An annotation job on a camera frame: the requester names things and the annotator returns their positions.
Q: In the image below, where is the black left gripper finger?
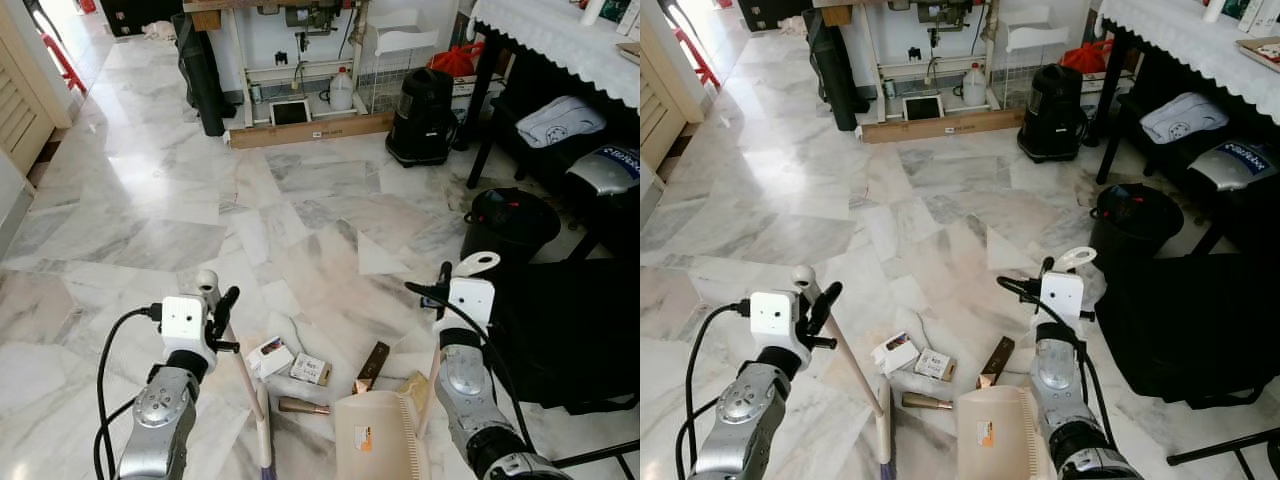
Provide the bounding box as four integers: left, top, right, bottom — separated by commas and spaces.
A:
806, 282, 843, 335
211, 286, 242, 337

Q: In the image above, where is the wooden handled broom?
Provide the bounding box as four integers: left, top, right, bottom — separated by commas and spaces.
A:
195, 268, 276, 480
791, 264, 896, 471

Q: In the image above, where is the beige long handled dustpan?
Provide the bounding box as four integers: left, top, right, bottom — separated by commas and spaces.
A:
332, 251, 502, 480
957, 246, 1098, 480

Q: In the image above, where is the small white carton box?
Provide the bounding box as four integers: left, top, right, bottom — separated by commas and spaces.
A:
872, 332, 922, 376
246, 336, 295, 380

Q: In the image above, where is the small white brown packet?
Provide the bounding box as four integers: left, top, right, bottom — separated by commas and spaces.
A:
914, 349, 958, 382
289, 353, 332, 387

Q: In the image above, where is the black fabric bag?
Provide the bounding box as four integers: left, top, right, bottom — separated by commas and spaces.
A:
488, 255, 641, 417
1095, 250, 1280, 409

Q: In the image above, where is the black canister vacuum cleaner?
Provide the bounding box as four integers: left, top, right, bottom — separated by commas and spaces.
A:
1017, 62, 1091, 164
386, 66, 463, 168

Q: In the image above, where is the long brown cardboard box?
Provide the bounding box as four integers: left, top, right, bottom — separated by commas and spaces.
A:
229, 111, 397, 151
861, 107, 1027, 145

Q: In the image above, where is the white grey padded bag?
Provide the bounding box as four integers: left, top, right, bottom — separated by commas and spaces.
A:
1139, 91, 1231, 146
516, 94, 608, 150

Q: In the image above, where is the white plastic jug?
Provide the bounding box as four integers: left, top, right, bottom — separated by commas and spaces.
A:
960, 62, 989, 108
327, 66, 357, 112

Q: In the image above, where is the white framed black pedal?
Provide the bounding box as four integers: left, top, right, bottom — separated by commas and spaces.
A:
269, 97, 312, 128
901, 94, 945, 123

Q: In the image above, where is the red cloth bag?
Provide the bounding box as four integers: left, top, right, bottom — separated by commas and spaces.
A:
1060, 40, 1116, 75
429, 44, 488, 79

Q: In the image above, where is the black metal stand leg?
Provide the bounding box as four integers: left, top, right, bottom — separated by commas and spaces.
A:
553, 438, 641, 480
1165, 425, 1280, 480

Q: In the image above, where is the black rolled mat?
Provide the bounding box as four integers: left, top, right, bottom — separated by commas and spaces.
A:
803, 8, 867, 133
171, 12, 238, 138

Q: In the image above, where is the white plastic shelf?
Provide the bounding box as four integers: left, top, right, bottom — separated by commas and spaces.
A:
1005, 5, 1073, 53
371, 8, 442, 58

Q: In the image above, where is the white sewing machine table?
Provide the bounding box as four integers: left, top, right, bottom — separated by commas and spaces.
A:
812, 0, 1004, 126
183, 0, 373, 129

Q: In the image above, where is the wooden louvre door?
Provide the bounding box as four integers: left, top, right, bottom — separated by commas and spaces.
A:
0, 0, 73, 179
640, 10, 704, 173

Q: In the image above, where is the black table with white cloth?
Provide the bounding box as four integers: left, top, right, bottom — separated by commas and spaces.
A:
465, 0, 641, 263
1093, 0, 1280, 256

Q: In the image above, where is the dark sewing machine motor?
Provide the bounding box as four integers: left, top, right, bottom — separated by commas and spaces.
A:
255, 3, 341, 31
885, 0, 976, 29

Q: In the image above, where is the black box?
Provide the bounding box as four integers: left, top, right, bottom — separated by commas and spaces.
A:
98, 0, 187, 38
737, 0, 816, 33

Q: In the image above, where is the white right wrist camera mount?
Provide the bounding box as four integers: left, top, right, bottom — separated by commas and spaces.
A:
1040, 271, 1087, 329
446, 276, 497, 337

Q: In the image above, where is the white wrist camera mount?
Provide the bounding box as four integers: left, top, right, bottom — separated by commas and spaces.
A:
159, 294, 217, 367
1040, 271, 1087, 329
446, 276, 497, 337
749, 290, 809, 363

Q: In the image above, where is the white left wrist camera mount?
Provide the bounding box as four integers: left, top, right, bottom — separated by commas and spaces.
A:
159, 294, 217, 367
749, 290, 809, 363

